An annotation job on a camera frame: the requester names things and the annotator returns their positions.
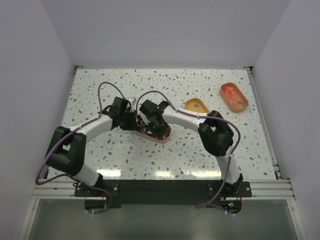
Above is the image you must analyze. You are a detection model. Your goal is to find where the pink tray of lollipops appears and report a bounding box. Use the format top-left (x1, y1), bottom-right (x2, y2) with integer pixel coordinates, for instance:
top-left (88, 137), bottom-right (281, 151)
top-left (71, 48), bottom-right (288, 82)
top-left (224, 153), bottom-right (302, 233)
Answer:
top-left (136, 116), bottom-right (172, 143)

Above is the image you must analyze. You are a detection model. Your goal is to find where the yellow tray of star candies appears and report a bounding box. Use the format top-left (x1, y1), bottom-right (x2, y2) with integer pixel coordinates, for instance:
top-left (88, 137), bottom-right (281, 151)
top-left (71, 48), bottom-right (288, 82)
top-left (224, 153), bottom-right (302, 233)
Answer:
top-left (184, 98), bottom-right (210, 114)

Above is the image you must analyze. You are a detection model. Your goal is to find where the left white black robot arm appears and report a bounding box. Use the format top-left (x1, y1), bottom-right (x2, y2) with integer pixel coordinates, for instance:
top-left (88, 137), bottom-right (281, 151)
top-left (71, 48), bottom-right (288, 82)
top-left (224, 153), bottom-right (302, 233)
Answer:
top-left (45, 97), bottom-right (137, 196)

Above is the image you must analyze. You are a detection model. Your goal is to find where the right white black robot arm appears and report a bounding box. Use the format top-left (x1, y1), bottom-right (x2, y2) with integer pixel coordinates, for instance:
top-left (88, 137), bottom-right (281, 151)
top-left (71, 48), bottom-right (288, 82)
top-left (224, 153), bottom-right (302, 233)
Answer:
top-left (137, 100), bottom-right (243, 197)

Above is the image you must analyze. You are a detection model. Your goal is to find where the orange tray of gummy candies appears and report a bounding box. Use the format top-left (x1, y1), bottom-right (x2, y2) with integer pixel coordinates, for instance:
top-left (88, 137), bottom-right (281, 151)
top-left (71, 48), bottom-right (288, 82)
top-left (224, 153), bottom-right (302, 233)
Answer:
top-left (219, 82), bottom-right (249, 113)

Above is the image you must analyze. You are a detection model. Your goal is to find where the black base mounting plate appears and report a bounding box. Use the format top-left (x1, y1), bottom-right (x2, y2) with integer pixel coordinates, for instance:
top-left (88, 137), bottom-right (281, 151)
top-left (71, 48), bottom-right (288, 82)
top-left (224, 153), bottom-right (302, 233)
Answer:
top-left (73, 180), bottom-right (253, 213)

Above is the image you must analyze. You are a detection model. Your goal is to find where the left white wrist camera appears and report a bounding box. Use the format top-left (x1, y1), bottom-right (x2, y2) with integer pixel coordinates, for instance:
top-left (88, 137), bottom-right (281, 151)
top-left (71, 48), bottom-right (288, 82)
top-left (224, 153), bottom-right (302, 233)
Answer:
top-left (127, 97), bottom-right (137, 105)

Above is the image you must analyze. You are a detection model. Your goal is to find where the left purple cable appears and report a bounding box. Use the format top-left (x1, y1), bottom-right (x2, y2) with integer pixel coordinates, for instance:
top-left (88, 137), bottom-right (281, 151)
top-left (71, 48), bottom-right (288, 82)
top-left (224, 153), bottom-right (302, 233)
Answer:
top-left (34, 81), bottom-right (130, 186)

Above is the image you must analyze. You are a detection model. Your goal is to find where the aluminium frame rail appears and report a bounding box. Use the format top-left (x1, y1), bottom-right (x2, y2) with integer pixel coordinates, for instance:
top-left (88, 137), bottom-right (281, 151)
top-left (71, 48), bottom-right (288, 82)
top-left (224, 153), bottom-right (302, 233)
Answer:
top-left (31, 178), bottom-right (295, 200)

